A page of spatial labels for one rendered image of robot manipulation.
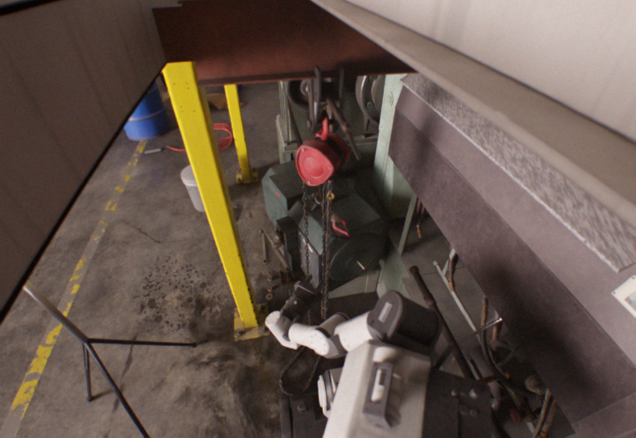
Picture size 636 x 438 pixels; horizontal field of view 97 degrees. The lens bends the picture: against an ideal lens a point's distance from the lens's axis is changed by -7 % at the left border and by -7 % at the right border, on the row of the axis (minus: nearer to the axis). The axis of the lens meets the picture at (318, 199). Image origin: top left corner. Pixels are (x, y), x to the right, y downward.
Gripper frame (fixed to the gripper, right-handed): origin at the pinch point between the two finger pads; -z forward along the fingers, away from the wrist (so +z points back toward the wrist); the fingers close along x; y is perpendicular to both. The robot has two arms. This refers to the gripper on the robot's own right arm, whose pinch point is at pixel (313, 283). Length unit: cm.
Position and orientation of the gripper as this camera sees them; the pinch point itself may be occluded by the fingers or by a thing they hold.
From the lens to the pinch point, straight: 130.5
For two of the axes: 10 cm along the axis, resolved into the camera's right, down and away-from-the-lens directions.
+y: 0.0, -7.7, -6.4
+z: -5.1, 5.5, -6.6
